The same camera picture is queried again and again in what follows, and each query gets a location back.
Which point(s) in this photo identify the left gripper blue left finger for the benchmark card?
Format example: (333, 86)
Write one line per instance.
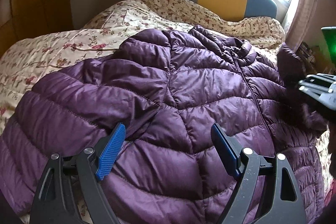
(54, 199)

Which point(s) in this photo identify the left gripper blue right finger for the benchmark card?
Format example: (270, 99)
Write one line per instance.
(281, 200)

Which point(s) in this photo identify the purple quilted down jacket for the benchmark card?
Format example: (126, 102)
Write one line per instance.
(168, 88)

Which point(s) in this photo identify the cluttered wooden bedside shelf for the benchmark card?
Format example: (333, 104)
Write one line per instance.
(314, 60)

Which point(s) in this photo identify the black tracker with green light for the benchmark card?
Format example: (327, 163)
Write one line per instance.
(329, 33)

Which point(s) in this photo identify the pink window curtain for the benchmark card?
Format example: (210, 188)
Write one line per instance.
(297, 21)

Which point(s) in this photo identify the floral pillow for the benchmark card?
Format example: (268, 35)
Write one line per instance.
(186, 11)

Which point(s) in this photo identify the floral cream bed quilt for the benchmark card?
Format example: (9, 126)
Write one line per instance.
(29, 60)

